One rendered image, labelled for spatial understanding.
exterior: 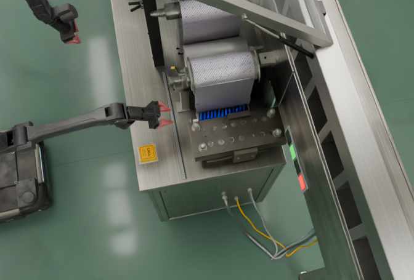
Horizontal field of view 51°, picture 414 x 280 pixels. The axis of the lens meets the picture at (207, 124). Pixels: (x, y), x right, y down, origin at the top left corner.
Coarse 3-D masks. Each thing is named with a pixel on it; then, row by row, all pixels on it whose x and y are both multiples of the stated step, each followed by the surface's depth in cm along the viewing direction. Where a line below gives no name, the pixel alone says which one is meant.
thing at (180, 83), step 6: (174, 78) 175; (180, 78) 175; (174, 84) 180; (180, 84) 180; (186, 84) 177; (180, 90) 181; (186, 90) 182; (180, 96) 193; (186, 96) 188; (180, 102) 201; (186, 102) 194; (180, 108) 200; (186, 108) 200
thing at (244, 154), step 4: (248, 148) 182; (252, 148) 182; (256, 148) 182; (236, 152) 181; (240, 152) 181; (244, 152) 181; (248, 152) 181; (252, 152) 182; (256, 152) 183; (232, 156) 188; (236, 156) 183; (240, 156) 184; (244, 156) 185; (248, 156) 186; (252, 156) 186; (232, 160) 190; (236, 160) 188; (240, 160) 189; (244, 160) 190; (248, 160) 191
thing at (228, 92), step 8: (240, 80) 167; (248, 80) 168; (200, 88) 166; (208, 88) 167; (216, 88) 169; (224, 88) 170; (232, 88) 172; (240, 88) 173; (248, 88) 175; (200, 96) 172; (208, 96) 174; (216, 96) 175; (224, 96) 177; (232, 96) 179; (240, 96) 180; (248, 96) 182; (200, 104) 179; (208, 104) 181; (216, 104) 183
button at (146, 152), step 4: (152, 144) 192; (140, 148) 191; (144, 148) 191; (148, 148) 191; (152, 148) 191; (140, 152) 191; (144, 152) 191; (148, 152) 191; (152, 152) 191; (140, 156) 190; (144, 156) 190; (148, 156) 190; (152, 156) 190; (140, 160) 189; (144, 160) 189; (148, 160) 190; (152, 160) 191
